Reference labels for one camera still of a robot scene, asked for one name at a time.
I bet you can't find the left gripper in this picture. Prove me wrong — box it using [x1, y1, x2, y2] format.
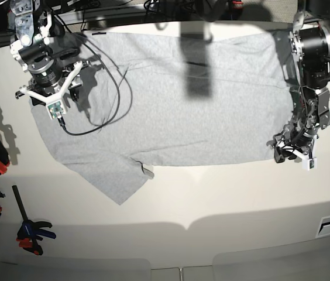
[272, 125, 318, 163]

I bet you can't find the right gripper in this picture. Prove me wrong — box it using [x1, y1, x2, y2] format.
[15, 60, 89, 106]

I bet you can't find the grey T-shirt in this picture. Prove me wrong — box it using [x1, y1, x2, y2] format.
[31, 31, 293, 204]

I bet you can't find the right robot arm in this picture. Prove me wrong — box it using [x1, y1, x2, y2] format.
[9, 1, 88, 105]

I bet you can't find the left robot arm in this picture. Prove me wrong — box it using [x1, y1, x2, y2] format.
[272, 1, 330, 170]

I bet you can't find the blue black bar clamp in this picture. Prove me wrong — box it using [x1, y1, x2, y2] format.
[12, 185, 56, 256]

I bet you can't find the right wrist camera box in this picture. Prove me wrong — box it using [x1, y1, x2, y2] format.
[46, 100, 67, 119]

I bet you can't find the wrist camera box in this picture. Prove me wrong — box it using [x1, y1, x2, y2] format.
[46, 100, 67, 119]
[301, 156, 318, 171]

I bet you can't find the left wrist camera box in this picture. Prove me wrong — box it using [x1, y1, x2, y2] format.
[301, 156, 318, 171]

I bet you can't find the black camera cable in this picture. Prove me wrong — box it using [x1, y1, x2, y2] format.
[53, 14, 133, 137]

